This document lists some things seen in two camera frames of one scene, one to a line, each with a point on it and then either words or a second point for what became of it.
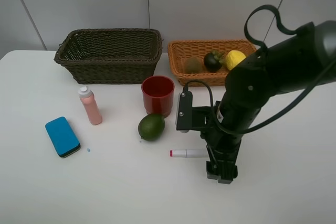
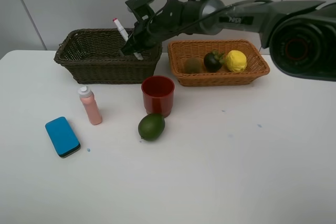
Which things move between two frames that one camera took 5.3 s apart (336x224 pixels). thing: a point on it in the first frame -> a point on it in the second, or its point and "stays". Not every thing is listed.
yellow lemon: (233, 58) stays
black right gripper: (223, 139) -> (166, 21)
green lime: (151, 126) stays
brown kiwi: (192, 65) stays
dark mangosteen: (212, 61) stays
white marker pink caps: (189, 153) -> (137, 55)
